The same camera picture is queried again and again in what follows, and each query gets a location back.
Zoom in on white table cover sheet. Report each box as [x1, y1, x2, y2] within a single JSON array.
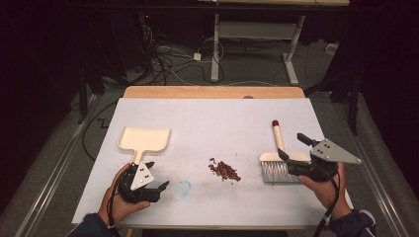
[[71, 97, 355, 229]]

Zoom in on black metal stand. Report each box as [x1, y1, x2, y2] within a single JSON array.
[[304, 65, 361, 136]]

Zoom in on white metal frame desk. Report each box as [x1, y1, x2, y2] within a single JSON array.
[[197, 0, 350, 86]]

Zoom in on person's left hand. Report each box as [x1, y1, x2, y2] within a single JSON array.
[[98, 163, 151, 226]]

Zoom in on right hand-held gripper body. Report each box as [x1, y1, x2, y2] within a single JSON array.
[[288, 138, 363, 183]]

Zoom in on wooden table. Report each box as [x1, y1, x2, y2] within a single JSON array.
[[122, 85, 305, 99]]

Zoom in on cream plastic dustpan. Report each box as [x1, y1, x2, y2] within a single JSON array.
[[117, 126, 172, 166]]

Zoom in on cream hand brush grey bristles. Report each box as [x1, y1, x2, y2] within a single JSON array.
[[259, 119, 312, 184]]

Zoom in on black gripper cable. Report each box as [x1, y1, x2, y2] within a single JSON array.
[[107, 171, 127, 237], [312, 166, 342, 237]]

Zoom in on red and green beans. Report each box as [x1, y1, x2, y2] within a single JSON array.
[[207, 157, 242, 184]]

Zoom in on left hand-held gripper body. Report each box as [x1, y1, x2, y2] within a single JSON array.
[[118, 161, 162, 203]]

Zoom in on tangle of floor cables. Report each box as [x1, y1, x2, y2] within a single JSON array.
[[141, 24, 226, 87]]

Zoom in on black floor cable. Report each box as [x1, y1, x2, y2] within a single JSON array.
[[81, 100, 121, 163]]

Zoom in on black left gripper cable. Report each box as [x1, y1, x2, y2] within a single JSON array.
[[107, 171, 127, 237]]

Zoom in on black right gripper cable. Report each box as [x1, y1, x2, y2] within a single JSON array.
[[312, 166, 342, 237]]

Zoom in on black device with red light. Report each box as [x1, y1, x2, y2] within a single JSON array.
[[137, 12, 153, 70]]

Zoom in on person's right hand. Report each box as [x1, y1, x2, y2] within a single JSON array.
[[297, 162, 352, 220]]

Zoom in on grey metal floor rail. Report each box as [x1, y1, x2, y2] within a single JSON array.
[[342, 131, 411, 237], [22, 94, 102, 237]]

